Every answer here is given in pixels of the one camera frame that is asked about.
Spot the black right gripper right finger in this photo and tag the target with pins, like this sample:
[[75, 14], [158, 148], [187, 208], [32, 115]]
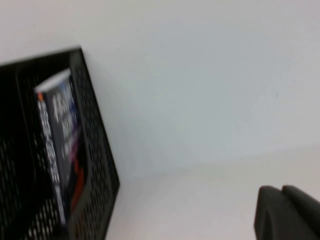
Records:
[[305, 200]]

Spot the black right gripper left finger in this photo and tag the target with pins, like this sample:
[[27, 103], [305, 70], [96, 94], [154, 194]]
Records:
[[280, 220]]

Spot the black perforated book stand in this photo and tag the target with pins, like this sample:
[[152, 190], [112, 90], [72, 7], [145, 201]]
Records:
[[96, 150]]

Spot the dark robotics book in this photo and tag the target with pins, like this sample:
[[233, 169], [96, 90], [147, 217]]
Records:
[[62, 130]]

